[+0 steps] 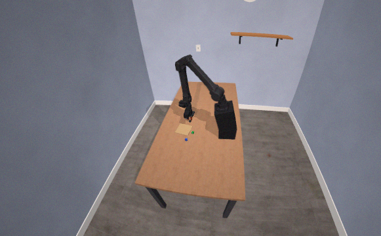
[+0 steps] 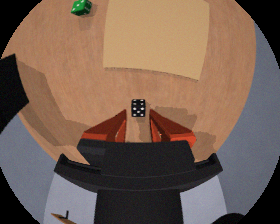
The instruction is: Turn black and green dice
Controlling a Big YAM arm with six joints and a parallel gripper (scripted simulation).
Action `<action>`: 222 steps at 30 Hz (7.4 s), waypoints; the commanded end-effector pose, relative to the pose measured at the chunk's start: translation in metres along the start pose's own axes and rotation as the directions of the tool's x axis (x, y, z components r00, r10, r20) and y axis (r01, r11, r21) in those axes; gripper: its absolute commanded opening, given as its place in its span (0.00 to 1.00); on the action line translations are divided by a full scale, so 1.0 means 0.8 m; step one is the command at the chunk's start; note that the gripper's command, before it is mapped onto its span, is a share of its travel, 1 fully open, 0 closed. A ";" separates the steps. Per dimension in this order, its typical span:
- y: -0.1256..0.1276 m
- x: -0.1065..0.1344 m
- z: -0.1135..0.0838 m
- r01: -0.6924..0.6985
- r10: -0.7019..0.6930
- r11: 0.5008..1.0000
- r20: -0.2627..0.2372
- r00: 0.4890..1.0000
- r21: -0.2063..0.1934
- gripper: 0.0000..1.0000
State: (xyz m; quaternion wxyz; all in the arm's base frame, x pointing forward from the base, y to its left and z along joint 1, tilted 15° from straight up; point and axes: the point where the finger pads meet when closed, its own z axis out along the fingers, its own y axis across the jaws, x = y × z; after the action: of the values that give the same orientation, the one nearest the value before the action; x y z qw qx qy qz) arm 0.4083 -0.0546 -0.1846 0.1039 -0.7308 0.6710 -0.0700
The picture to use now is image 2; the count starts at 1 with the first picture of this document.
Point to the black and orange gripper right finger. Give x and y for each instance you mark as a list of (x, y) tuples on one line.
[(169, 130)]

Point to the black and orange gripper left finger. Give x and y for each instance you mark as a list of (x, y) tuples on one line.
[(108, 129)]

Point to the green die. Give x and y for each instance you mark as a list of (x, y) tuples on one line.
[(81, 7)]

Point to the tan square mat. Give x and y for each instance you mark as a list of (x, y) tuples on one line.
[(160, 35)]

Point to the black die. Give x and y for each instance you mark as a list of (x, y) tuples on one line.
[(138, 108)]

